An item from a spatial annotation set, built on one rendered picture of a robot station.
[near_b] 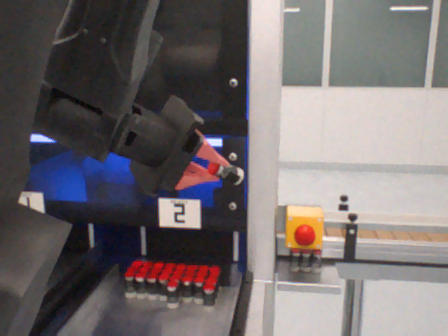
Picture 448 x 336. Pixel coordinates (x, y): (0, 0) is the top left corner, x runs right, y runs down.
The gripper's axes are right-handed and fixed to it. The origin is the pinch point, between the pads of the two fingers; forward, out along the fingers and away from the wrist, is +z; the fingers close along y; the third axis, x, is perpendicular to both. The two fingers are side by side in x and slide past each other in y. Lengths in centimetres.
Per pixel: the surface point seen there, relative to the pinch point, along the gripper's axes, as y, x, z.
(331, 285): -13.4, 0.8, 43.7
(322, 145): -1, 305, 395
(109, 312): -36.2, 12.8, 8.8
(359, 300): -17, 3, 64
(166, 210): -19.2, 24.6, 16.4
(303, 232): -6.4, 5.6, 31.7
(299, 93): 37, 344, 346
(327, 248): -10, 10, 49
